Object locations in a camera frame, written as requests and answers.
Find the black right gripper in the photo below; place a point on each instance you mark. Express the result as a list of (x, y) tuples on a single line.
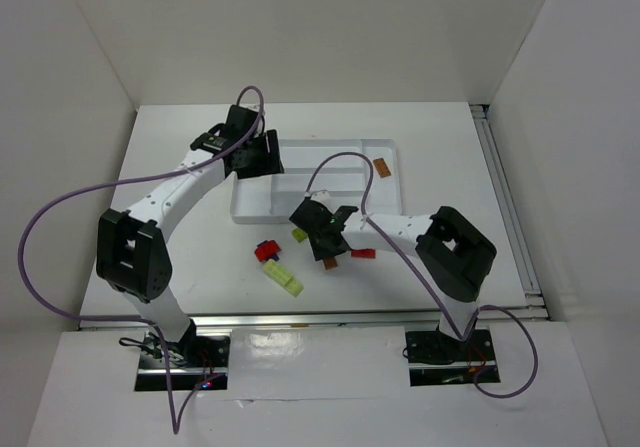
[(310, 228)]

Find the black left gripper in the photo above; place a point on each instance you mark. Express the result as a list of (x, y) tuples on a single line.
[(271, 152)]

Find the brown lego plate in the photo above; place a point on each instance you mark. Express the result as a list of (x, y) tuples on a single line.
[(330, 263)]

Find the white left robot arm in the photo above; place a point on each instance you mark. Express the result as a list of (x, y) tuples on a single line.
[(132, 254)]

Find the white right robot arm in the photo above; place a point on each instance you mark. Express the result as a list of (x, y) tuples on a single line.
[(450, 257)]

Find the lime green square lego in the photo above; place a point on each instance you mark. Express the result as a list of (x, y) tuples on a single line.
[(299, 234)]

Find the white compartment tray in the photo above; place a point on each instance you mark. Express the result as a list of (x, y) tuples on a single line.
[(272, 199)]

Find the red curved lego brick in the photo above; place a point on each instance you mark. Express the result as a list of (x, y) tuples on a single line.
[(364, 253)]

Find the red lego on purple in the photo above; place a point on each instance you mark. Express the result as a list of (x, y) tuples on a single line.
[(265, 250)]

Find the pale green long lego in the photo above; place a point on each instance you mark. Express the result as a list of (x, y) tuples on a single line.
[(283, 277)]

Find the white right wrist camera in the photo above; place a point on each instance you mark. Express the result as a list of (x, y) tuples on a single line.
[(322, 196)]

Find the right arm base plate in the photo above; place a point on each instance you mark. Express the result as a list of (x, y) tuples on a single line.
[(436, 360)]

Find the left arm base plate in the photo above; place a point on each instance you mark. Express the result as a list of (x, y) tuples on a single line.
[(206, 367)]

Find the aluminium rail right side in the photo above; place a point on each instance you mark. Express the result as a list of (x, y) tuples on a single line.
[(519, 248)]

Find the aluminium rail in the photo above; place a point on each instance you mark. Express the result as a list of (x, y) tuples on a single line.
[(519, 248), (315, 319)]

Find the aluminium rail front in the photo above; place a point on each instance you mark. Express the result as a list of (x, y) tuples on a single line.
[(315, 319)]

